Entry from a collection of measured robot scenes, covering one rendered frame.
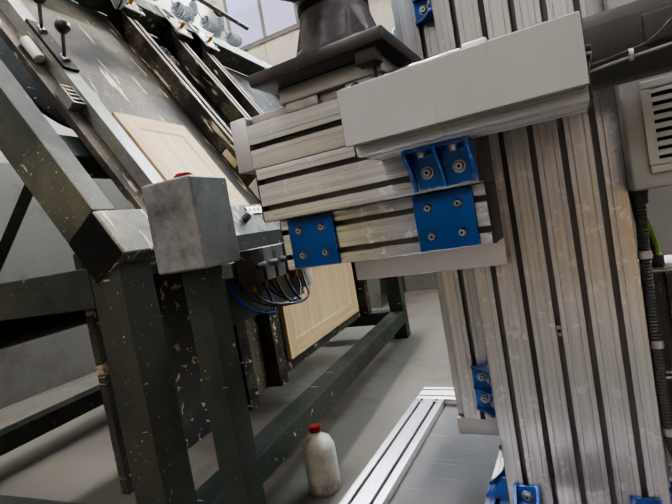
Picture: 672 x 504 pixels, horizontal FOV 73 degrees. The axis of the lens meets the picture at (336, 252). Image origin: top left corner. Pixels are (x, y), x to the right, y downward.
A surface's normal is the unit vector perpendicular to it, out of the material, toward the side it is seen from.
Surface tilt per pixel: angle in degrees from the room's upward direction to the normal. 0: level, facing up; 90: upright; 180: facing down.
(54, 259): 90
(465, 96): 90
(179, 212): 90
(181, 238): 90
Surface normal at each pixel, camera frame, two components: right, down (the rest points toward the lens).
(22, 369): 0.88, -0.12
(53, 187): -0.37, 0.11
